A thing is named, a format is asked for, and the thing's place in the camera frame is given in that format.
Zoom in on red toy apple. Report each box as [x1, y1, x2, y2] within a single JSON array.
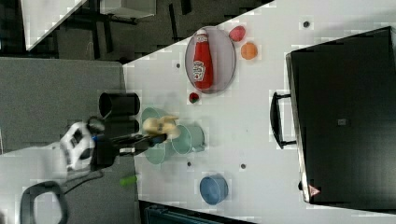
[[229, 26, 246, 42]]

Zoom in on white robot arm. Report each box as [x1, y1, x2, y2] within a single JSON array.
[[1, 119, 169, 224]]

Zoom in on black toaster oven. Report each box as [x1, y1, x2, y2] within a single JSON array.
[[285, 26, 396, 214]]

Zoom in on green mug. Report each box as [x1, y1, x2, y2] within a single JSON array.
[[171, 124, 205, 155]]

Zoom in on black cylinder holder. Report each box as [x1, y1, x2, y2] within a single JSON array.
[[99, 92, 140, 118], [104, 119, 139, 137]]

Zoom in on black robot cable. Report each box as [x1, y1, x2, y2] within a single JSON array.
[[62, 169, 106, 195]]

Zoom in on red ketchup bottle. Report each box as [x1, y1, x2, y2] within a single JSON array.
[[192, 29, 214, 90]]

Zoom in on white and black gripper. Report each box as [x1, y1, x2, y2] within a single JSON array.
[[60, 116, 167, 171]]

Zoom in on toy strawberry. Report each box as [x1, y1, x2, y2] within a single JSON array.
[[189, 92, 200, 104]]

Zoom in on peeled toy banana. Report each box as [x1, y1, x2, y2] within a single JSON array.
[[143, 116, 181, 140]]

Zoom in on blue bowl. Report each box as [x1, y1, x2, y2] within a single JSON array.
[[199, 174, 229, 205]]

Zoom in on green marker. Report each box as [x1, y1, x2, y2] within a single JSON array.
[[120, 175, 138, 187]]

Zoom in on orange toy fruit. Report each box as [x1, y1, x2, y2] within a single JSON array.
[[241, 42, 258, 60]]

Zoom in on grey oval plate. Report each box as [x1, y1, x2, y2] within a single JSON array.
[[185, 26, 236, 94]]

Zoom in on green perforated colander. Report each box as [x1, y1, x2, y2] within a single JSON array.
[[141, 107, 175, 164]]

